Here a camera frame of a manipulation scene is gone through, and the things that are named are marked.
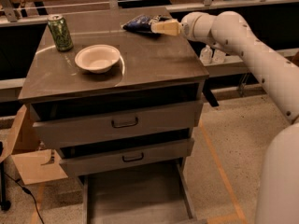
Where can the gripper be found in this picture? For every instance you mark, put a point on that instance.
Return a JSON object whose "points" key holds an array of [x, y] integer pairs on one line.
{"points": [[186, 29]]}

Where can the blue chip bag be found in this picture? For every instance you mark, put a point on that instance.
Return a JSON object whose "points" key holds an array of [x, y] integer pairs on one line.
{"points": [[142, 23]]}

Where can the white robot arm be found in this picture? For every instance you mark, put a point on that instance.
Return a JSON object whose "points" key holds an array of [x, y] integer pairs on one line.
{"points": [[278, 198]]}

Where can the grey drawer cabinet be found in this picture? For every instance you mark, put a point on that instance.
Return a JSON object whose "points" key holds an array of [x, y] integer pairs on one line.
{"points": [[152, 71]]}

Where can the grey top drawer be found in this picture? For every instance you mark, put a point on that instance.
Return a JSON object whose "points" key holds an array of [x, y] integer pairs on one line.
{"points": [[112, 126]]}

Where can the grey open bottom drawer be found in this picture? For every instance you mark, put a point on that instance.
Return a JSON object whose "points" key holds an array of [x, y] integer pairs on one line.
{"points": [[148, 194]]}

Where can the grey middle drawer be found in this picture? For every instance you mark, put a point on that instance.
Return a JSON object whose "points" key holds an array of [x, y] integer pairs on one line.
{"points": [[114, 160]]}

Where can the left clear sanitizer bottle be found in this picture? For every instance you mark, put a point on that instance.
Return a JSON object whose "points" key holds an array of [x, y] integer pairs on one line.
{"points": [[206, 55]]}

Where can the clear sanitizer bottle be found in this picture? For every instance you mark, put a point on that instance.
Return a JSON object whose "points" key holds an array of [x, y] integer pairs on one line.
{"points": [[218, 56], [206, 55]]}

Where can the right clear sanitizer bottle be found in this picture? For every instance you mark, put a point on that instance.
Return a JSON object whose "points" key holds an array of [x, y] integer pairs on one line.
{"points": [[218, 56]]}

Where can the white bowl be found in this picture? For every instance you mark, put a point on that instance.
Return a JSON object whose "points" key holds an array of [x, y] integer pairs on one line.
{"points": [[97, 59]]}

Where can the green soda can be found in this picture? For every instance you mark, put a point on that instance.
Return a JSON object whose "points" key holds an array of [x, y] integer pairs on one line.
{"points": [[60, 33]]}

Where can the brown cardboard box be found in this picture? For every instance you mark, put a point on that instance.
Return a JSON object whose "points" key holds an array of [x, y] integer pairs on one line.
{"points": [[34, 163]]}

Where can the black stand leg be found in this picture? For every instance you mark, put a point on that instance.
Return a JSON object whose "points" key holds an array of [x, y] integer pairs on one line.
{"points": [[4, 202]]}

